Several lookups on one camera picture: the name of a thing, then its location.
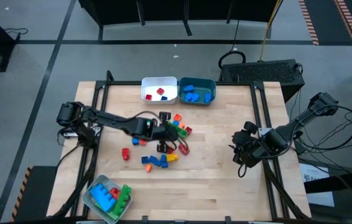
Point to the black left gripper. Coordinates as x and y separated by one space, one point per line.
163 132

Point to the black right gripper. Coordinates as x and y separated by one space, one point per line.
247 149

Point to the small blue toy block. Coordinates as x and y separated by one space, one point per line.
176 123
164 164
145 160
163 157
157 162
163 98
153 159

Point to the small orange toy block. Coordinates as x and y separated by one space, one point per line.
177 117
148 168
143 142
182 125

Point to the medium red toy block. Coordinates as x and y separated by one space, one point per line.
184 149
125 153

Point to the medium yellow toy block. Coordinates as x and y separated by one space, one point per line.
172 157

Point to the medium blue toy block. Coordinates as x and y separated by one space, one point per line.
207 97
196 97
188 97
189 88
135 141

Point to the large red toy block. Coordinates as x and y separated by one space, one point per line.
115 193

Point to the large blue toy block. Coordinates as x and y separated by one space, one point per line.
103 196

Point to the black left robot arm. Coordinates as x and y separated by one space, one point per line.
113 119

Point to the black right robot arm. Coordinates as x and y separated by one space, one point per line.
280 137

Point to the white plastic bin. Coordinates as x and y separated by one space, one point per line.
154 85

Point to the teal plastic bin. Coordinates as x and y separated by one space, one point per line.
201 88

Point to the black computer case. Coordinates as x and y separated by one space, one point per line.
261 77

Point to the white floor scrap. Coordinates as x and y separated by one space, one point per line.
176 56

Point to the white paper sheet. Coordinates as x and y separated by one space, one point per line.
314 180

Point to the light grey plastic bin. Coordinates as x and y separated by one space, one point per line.
99 181

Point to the black desk beam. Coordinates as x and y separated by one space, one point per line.
340 183

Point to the black partition screen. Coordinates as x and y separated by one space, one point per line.
163 9

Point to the black mat hazard-striped edge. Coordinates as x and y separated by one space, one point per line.
39 193
325 18

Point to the black aluminium table frame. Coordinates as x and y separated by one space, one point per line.
123 82

